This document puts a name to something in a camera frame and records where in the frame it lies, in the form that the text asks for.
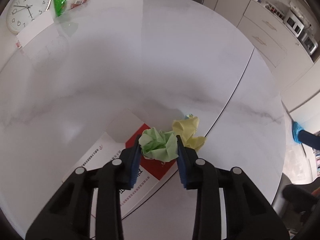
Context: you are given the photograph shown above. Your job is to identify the green plastic wrapper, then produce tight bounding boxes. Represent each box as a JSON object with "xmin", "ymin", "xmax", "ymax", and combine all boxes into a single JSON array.
[{"xmin": 53, "ymin": 0, "xmax": 67, "ymax": 17}]

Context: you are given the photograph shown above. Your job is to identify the green paper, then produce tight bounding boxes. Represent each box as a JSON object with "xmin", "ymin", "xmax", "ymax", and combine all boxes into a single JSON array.
[{"xmin": 138, "ymin": 127, "xmax": 178, "ymax": 163}]

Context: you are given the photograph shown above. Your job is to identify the white round wall clock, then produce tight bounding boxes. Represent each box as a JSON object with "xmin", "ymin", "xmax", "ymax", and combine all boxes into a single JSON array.
[{"xmin": 6, "ymin": 0, "xmax": 52, "ymax": 34}]

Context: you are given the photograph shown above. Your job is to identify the white drawer cabinet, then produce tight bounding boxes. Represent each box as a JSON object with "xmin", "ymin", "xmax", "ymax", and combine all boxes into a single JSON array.
[{"xmin": 238, "ymin": 0, "xmax": 313, "ymax": 90}]

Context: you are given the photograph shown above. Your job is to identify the white red medicine box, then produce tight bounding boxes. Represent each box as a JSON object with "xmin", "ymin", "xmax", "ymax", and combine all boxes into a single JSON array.
[{"xmin": 64, "ymin": 109, "xmax": 177, "ymax": 239}]

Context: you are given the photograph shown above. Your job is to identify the yellow crumpled paper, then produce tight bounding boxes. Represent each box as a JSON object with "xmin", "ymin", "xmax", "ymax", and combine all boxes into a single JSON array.
[{"xmin": 172, "ymin": 114, "xmax": 206, "ymax": 152}]

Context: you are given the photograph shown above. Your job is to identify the microwave oven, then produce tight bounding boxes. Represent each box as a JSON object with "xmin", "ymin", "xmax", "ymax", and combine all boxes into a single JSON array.
[{"xmin": 283, "ymin": 10, "xmax": 318, "ymax": 56}]

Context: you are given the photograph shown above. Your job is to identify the red white small wrapper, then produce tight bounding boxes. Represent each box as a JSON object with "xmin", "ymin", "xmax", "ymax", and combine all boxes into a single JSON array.
[{"xmin": 70, "ymin": 0, "xmax": 87, "ymax": 9}]

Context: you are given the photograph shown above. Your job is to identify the white paper card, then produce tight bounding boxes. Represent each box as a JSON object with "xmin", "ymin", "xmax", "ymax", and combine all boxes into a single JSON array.
[{"xmin": 16, "ymin": 11, "xmax": 54, "ymax": 48}]

